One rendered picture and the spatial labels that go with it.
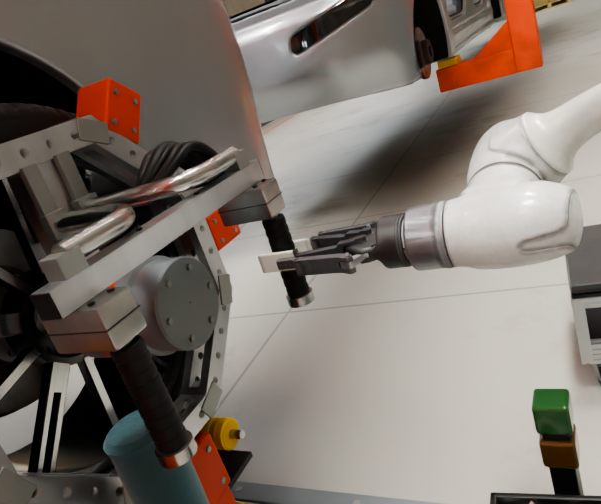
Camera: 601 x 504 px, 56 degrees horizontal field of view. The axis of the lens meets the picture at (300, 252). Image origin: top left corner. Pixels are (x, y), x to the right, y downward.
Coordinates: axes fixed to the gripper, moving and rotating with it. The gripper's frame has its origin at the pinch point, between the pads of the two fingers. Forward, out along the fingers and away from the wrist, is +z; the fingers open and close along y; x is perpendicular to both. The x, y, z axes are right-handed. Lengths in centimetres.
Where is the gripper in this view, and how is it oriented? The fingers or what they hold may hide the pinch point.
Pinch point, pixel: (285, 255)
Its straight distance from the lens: 87.3
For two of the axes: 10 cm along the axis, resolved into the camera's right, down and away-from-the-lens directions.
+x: -3.1, -9.0, -3.2
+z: -8.6, 1.1, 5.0
